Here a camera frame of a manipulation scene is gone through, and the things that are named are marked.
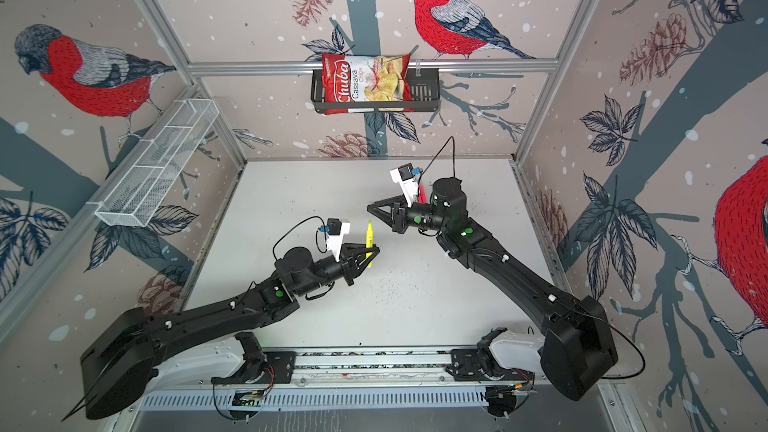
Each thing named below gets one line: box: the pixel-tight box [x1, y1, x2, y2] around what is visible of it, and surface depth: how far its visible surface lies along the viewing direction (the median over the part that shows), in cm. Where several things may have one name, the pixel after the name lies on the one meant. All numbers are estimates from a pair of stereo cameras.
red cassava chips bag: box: [321, 53, 415, 115], surface depth 90 cm
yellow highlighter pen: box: [366, 220, 373, 267], surface depth 70 cm
